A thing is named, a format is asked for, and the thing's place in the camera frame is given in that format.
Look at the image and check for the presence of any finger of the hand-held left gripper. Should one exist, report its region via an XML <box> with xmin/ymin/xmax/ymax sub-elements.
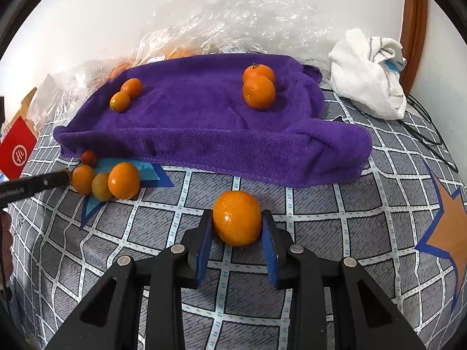
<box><xmin>0</xmin><ymin>169</ymin><xmax>72</xmax><ymax>208</ymax></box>

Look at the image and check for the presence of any pile of bagged oranges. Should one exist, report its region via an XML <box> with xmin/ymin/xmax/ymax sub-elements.
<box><xmin>109</xmin><ymin>45</ymin><xmax>205</xmax><ymax>79</ymax></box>

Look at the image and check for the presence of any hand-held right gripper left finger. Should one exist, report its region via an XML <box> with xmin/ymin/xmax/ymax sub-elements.
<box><xmin>47</xmin><ymin>209</ymin><xmax>214</xmax><ymax>350</ymax></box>

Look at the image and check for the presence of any brown wooden door frame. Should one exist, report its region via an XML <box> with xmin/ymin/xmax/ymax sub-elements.
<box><xmin>399</xmin><ymin>0</ymin><xmax>429</xmax><ymax>93</ymax></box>

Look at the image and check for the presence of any small clear plastic bag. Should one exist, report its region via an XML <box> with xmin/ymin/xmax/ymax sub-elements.
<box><xmin>22</xmin><ymin>58</ymin><xmax>132</xmax><ymax>125</ymax></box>

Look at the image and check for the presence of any small orange mandarin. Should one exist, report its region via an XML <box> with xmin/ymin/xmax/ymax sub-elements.
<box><xmin>120</xmin><ymin>78</ymin><xmax>143</xmax><ymax>100</ymax></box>
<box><xmin>110</xmin><ymin>92</ymin><xmax>131</xmax><ymax>113</ymax></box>
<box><xmin>72</xmin><ymin>164</ymin><xmax>96</xmax><ymax>195</ymax></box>

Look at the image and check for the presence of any red paper bag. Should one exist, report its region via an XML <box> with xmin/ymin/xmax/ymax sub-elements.
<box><xmin>0</xmin><ymin>118</ymin><xmax>37</xmax><ymax>179</ymax></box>

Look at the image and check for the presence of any black cable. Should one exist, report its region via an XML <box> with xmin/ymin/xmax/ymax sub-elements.
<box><xmin>328</xmin><ymin>93</ymin><xmax>460</xmax><ymax>172</ymax></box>

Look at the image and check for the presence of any white cloth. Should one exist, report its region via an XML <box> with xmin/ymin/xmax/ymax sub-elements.
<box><xmin>328</xmin><ymin>28</ymin><xmax>408</xmax><ymax>120</ymax></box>

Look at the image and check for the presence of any oval orange mandarin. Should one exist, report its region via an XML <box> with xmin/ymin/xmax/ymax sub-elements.
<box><xmin>107</xmin><ymin>162</ymin><xmax>141</xmax><ymax>200</ymax></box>

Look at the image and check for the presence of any grey checkered bedsheet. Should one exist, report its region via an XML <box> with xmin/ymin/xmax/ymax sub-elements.
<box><xmin>7</xmin><ymin>87</ymin><xmax>467</xmax><ymax>350</ymax></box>

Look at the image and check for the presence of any yellow-green round fruit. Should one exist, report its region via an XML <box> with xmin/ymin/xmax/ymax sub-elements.
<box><xmin>91</xmin><ymin>172</ymin><xmax>114</xmax><ymax>202</ymax></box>

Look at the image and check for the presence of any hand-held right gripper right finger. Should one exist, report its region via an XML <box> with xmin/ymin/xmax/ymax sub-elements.
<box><xmin>261</xmin><ymin>209</ymin><xmax>427</xmax><ymax>350</ymax></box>

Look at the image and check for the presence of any purple towel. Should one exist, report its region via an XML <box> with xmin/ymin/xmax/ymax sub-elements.
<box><xmin>53</xmin><ymin>54</ymin><xmax>373</xmax><ymax>188</ymax></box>

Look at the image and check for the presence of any large clear plastic bag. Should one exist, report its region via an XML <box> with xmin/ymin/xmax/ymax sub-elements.
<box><xmin>135</xmin><ymin>0</ymin><xmax>336</xmax><ymax>66</ymax></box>

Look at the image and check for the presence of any large orange mandarin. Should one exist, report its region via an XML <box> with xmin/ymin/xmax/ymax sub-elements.
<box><xmin>243</xmin><ymin>76</ymin><xmax>276</xmax><ymax>110</ymax></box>
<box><xmin>243</xmin><ymin>63</ymin><xmax>276</xmax><ymax>84</ymax></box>
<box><xmin>212</xmin><ymin>190</ymin><xmax>263</xmax><ymax>246</ymax></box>

